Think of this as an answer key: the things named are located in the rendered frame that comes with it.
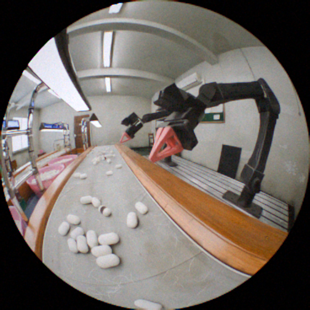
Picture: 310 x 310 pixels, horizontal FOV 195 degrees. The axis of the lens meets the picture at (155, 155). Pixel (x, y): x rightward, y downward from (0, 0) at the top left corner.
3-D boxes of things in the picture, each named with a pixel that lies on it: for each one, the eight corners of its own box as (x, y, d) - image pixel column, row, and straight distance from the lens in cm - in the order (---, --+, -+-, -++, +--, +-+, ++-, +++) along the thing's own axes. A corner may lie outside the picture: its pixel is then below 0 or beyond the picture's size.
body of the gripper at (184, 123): (183, 124, 17) (200, 106, 23) (155, 126, 25) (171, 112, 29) (195, 149, 21) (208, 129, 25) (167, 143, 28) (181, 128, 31)
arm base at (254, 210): (270, 202, 40) (270, 192, 46) (226, 181, 40) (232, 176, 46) (259, 219, 44) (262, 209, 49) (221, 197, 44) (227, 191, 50)
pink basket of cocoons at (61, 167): (68, 174, 75) (64, 161, 72) (69, 194, 50) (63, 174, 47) (38, 183, 82) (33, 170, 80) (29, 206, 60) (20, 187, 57)
